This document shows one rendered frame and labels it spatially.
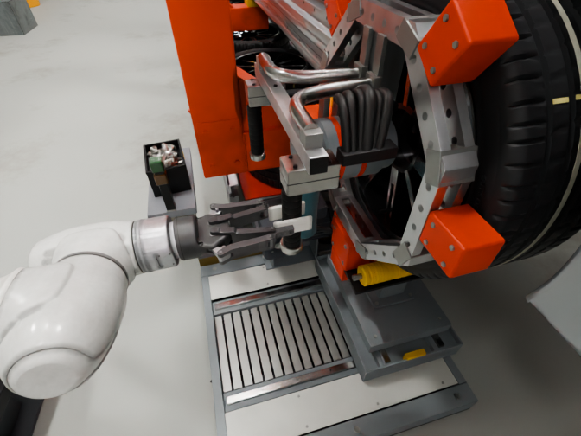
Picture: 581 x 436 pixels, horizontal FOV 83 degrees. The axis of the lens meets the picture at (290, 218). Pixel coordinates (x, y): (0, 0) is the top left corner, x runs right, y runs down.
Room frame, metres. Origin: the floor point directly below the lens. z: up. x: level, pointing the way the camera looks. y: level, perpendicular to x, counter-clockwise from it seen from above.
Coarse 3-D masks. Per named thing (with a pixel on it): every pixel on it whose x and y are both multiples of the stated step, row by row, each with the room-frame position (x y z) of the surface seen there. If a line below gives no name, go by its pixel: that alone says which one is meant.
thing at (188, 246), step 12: (192, 216) 0.40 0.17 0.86; (204, 216) 0.43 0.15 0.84; (180, 228) 0.38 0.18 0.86; (192, 228) 0.38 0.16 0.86; (204, 228) 0.40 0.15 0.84; (180, 240) 0.36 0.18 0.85; (192, 240) 0.36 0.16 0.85; (204, 240) 0.37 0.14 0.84; (216, 240) 0.37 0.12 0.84; (228, 240) 0.38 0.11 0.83; (180, 252) 0.35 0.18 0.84; (192, 252) 0.35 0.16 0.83; (204, 252) 0.36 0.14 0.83
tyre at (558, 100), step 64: (448, 0) 0.62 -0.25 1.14; (512, 0) 0.56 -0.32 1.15; (576, 0) 0.58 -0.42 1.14; (512, 64) 0.47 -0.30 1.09; (576, 64) 0.49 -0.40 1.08; (512, 128) 0.42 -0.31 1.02; (576, 128) 0.43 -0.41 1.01; (512, 192) 0.38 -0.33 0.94; (576, 192) 0.41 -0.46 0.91; (512, 256) 0.40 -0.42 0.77
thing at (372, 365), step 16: (320, 256) 0.90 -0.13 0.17; (320, 272) 0.84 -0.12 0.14; (336, 288) 0.76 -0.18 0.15; (336, 304) 0.67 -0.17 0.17; (352, 320) 0.62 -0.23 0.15; (352, 336) 0.56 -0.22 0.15; (432, 336) 0.54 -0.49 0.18; (448, 336) 0.56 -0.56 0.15; (352, 352) 0.51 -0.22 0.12; (384, 352) 0.48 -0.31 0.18; (400, 352) 0.50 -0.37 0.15; (416, 352) 0.48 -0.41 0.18; (432, 352) 0.49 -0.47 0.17; (448, 352) 0.51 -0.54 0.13; (368, 368) 0.45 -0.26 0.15; (384, 368) 0.44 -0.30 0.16; (400, 368) 0.46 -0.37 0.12
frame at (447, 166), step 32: (352, 0) 0.77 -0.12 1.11; (384, 0) 0.73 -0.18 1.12; (352, 32) 0.78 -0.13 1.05; (384, 32) 0.63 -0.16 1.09; (416, 32) 0.54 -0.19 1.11; (416, 64) 0.52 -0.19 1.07; (416, 96) 0.50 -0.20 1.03; (448, 96) 0.50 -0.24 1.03; (448, 128) 0.47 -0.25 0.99; (448, 160) 0.41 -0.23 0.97; (352, 192) 0.77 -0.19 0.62; (448, 192) 0.43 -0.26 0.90; (352, 224) 0.64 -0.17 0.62; (416, 224) 0.41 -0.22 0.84; (384, 256) 0.47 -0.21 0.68; (416, 256) 0.40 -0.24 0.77
